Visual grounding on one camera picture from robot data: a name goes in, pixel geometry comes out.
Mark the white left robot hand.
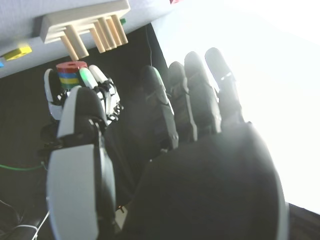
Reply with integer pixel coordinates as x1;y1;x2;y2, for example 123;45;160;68
46;47;292;240

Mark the multicoloured ring cylinder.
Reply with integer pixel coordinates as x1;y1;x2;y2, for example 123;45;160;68
55;61;89;91

